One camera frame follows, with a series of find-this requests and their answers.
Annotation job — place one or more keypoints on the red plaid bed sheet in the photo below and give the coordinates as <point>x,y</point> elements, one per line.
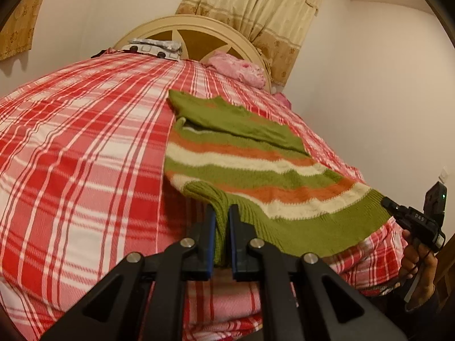
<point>89,149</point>

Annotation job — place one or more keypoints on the white wall switch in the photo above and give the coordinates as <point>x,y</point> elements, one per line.
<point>444,174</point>

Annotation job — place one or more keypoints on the green striped knit sweater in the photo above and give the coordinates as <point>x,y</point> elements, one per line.
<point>266,170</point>

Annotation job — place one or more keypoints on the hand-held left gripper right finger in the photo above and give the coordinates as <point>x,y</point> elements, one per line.
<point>233,238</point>

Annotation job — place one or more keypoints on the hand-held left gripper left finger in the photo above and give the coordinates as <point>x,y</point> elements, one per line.
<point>211,238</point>

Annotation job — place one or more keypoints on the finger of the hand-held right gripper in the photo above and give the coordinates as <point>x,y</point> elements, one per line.
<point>391,206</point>

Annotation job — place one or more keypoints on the beige floral window curtain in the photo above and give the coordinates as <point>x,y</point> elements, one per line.
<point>266,17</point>

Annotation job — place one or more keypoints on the pink cloth beside bed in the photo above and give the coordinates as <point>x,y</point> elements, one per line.
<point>282,99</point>

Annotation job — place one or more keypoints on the pink ruffled pillow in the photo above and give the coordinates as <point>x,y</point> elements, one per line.
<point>238,67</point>

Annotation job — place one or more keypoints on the cream wooden headboard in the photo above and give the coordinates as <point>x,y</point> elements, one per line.
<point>213,28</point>

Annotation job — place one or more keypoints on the beige floral side curtain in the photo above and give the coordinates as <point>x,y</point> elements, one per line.
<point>17,25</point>

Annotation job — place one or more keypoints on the grey white printed pillow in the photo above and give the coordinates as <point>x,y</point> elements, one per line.
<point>153,48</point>

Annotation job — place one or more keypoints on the dark cloth beside bed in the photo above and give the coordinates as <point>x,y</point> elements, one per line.
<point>98,54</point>

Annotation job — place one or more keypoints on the person's right hand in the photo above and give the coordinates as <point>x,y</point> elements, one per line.
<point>423,273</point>

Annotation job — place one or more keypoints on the brown wooden furniture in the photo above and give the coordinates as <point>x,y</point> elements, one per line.
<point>448,273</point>

